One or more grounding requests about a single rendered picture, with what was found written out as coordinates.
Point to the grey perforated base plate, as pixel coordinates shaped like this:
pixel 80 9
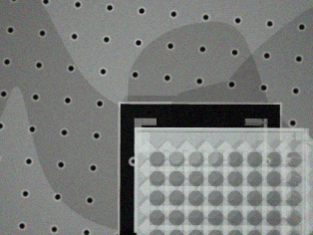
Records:
pixel 66 64

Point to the clear well plate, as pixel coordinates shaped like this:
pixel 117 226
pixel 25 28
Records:
pixel 187 163

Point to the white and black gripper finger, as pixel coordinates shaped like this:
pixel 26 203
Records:
pixel 128 232

